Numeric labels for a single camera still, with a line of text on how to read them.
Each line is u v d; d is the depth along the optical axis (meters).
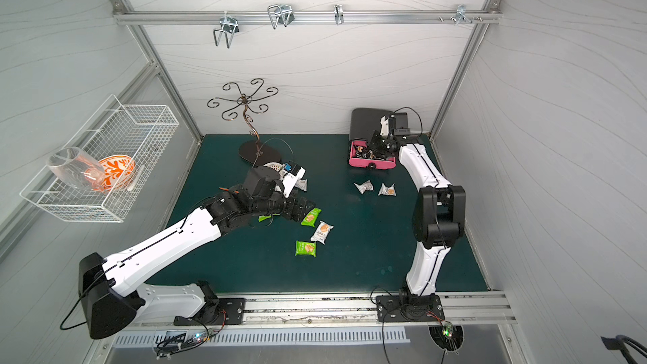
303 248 0.84
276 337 0.70
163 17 0.78
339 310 0.75
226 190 1.01
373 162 0.93
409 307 0.67
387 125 0.78
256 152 1.11
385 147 0.70
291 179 0.65
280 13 0.75
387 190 0.98
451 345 0.72
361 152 0.96
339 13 0.78
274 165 1.04
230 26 0.78
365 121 1.09
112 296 0.39
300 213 0.64
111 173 0.66
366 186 0.99
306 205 0.64
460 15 0.77
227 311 0.73
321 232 0.88
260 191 0.56
